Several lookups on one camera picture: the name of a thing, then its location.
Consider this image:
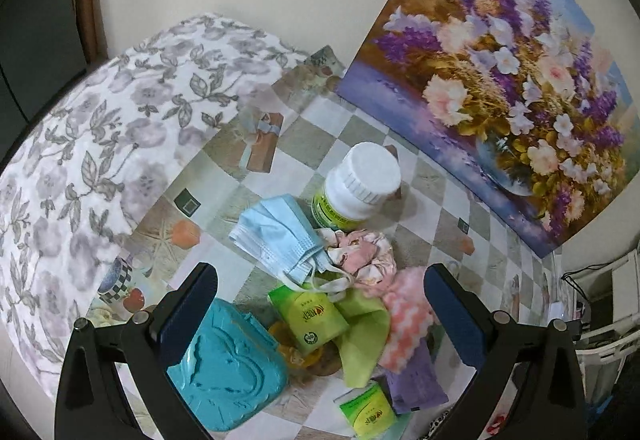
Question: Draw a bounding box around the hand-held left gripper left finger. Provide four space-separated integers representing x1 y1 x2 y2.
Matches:
54 261 219 440

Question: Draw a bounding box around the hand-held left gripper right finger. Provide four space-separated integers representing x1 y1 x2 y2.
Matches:
422 263 586 440

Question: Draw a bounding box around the green cloth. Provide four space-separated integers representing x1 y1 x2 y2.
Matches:
335 290 391 388

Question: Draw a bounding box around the blue face mask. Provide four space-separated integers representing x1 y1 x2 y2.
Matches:
229 194 351 293

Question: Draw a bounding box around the teal plastic box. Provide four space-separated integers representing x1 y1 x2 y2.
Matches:
166 297 291 432

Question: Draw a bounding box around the purple packet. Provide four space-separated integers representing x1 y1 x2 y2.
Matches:
382 337 451 413

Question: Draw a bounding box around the black white patterned cloth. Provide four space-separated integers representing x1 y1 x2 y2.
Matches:
422 412 476 440

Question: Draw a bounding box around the pink floral cloth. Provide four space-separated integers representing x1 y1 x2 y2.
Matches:
315 227 398 291

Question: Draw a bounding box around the large green tissue packet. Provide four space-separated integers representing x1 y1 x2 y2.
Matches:
267 284 346 355

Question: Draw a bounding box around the small green tissue packet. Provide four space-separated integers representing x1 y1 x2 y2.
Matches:
338 382 398 438

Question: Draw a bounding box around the white shelf rack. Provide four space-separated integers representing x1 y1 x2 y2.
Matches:
560 250 640 440

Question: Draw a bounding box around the white pill bottle green label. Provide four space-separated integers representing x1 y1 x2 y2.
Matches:
311 143 402 232

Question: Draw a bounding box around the grey floral blanket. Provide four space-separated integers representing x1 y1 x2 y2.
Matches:
0 13 311 401

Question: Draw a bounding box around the floral canvas painting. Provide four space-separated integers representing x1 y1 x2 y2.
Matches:
335 0 628 258

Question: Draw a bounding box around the dark cabinet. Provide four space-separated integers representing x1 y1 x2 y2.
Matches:
0 0 96 161

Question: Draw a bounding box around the black cable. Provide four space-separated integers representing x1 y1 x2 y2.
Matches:
560 270 593 316

